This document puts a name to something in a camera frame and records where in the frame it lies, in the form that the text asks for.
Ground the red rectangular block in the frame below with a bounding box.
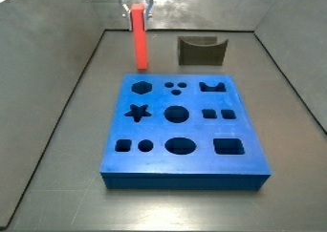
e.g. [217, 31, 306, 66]
[130, 4, 149, 70]

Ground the black curved object holder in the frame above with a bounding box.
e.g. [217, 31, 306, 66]
[177, 36, 229, 66]

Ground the blue shape sorting board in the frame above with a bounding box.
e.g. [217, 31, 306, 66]
[99, 74, 272, 190]

